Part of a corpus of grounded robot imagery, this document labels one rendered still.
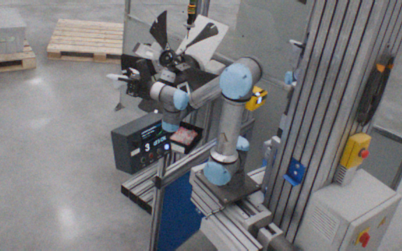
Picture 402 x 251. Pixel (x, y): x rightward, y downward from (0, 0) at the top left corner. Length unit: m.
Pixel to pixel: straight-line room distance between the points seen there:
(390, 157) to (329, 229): 1.29
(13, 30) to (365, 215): 4.14
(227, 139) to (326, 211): 0.47
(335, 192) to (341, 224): 0.15
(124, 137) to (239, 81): 0.59
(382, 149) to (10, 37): 3.87
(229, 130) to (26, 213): 2.00
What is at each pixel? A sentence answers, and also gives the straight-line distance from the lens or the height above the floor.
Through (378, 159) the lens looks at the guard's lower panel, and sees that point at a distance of 3.05.
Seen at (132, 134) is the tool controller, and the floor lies 1.25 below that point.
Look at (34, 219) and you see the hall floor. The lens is 3.30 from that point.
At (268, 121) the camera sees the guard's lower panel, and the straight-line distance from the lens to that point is 3.30.
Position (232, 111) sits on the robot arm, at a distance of 1.64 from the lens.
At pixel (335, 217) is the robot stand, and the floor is 1.21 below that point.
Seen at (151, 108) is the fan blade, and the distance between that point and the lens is 2.63.
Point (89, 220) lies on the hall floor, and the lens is 3.25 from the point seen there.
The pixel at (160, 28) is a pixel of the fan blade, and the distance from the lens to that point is 2.83.
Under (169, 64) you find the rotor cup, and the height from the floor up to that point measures 1.20.
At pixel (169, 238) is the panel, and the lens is 2.77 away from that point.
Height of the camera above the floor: 2.32
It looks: 28 degrees down
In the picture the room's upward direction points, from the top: 9 degrees clockwise
